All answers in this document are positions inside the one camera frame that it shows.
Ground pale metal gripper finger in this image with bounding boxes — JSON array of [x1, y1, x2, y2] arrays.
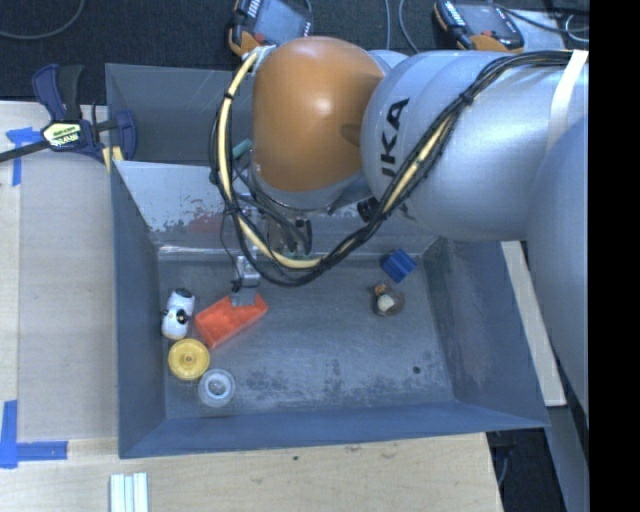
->
[[230, 280, 262, 308], [235, 255, 261, 288]]

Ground orange flat block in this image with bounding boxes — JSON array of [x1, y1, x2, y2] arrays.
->
[[193, 292, 269, 350]]

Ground white and black toy figure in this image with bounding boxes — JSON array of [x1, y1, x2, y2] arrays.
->
[[160, 287, 197, 341]]

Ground yellow round disc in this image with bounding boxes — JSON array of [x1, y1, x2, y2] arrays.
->
[[167, 338, 212, 382]]

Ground grey metal bin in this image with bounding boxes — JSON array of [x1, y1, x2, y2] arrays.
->
[[104, 63, 552, 460]]

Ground blue ribbed block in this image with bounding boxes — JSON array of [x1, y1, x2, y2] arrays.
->
[[379, 248, 419, 284]]

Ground brown toy animal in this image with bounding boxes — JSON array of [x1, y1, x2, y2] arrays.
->
[[371, 281, 406, 318]]

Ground black cylinder on white bracket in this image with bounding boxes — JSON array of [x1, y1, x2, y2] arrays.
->
[[356, 196, 382, 224]]

